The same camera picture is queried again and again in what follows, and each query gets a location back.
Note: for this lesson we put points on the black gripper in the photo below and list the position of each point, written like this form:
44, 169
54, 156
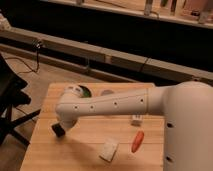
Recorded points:
58, 130

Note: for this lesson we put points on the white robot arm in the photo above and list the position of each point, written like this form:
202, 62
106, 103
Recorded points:
187, 108

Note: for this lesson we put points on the green round object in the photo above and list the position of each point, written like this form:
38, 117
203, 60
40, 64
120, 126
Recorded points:
86, 92

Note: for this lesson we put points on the white rectangular sponge block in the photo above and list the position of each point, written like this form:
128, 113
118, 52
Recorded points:
108, 150

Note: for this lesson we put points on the black office chair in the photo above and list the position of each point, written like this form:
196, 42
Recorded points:
11, 95

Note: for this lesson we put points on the wooden table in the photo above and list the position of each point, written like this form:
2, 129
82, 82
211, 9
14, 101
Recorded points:
79, 149

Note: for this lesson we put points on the orange toy carrot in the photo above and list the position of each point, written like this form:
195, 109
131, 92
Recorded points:
137, 141

